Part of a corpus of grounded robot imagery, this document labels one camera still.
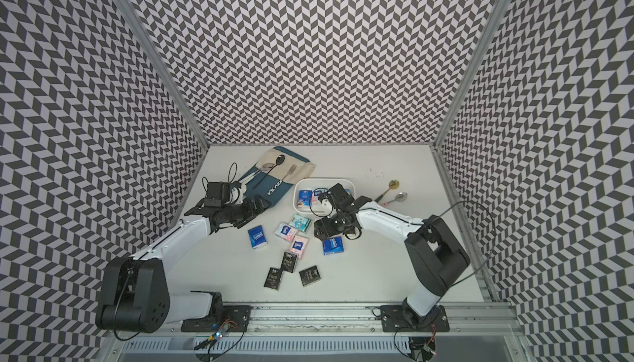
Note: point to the black tissue pack middle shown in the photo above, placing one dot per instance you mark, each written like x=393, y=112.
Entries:
x=289, y=262

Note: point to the black tissue pack left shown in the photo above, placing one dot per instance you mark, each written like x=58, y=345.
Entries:
x=273, y=278

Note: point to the black metal spoon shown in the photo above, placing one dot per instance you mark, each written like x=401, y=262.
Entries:
x=279, y=160

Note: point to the blue Vinda tissue pack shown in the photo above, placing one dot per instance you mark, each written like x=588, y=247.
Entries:
x=304, y=199

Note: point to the pink tissue pack lower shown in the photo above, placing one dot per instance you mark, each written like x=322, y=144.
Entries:
x=298, y=246

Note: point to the patterned handle fork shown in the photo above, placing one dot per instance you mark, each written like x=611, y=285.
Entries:
x=291, y=170

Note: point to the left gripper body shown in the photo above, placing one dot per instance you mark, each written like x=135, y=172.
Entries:
x=240, y=212

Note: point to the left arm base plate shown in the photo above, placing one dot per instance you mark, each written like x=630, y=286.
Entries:
x=237, y=313

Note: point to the aluminium front rail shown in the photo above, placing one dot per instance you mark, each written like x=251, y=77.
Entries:
x=375, y=319

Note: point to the black tissue pack right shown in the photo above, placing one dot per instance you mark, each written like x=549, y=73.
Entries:
x=309, y=276

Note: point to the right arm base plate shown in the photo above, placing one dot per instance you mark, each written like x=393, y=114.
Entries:
x=402, y=318

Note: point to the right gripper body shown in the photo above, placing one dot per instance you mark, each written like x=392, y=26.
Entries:
x=333, y=226

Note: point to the white storage box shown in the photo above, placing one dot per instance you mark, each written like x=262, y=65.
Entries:
x=313, y=183

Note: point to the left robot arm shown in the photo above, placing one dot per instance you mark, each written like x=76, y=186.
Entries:
x=135, y=296

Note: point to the white handled spoon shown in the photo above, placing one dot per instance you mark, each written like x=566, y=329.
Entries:
x=246, y=179

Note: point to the pink handled spoon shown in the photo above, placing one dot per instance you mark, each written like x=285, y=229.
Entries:
x=400, y=197

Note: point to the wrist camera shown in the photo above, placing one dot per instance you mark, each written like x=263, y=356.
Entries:
x=216, y=197
x=342, y=201

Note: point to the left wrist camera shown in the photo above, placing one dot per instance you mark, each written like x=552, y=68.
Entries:
x=216, y=197

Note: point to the black tissue pack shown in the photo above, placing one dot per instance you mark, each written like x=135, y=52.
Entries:
x=289, y=262
x=273, y=278
x=309, y=276

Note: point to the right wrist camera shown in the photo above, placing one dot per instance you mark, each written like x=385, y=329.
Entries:
x=342, y=201

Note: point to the pink blue tissue pack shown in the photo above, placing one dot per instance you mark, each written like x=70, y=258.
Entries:
x=286, y=232

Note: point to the teal serving tray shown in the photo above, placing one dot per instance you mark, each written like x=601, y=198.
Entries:
x=267, y=184

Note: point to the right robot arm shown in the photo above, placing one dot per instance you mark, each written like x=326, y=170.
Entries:
x=437, y=257

